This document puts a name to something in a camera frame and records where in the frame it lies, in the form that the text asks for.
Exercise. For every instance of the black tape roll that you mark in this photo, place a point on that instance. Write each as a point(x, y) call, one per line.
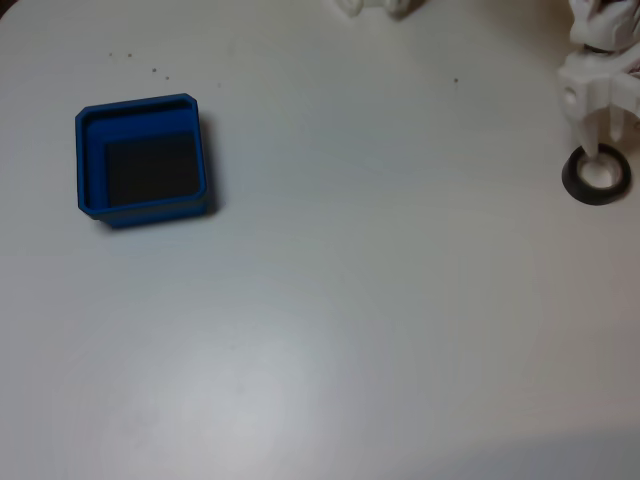
point(595, 197)

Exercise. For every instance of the blue square box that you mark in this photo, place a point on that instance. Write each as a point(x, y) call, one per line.
point(90, 165)

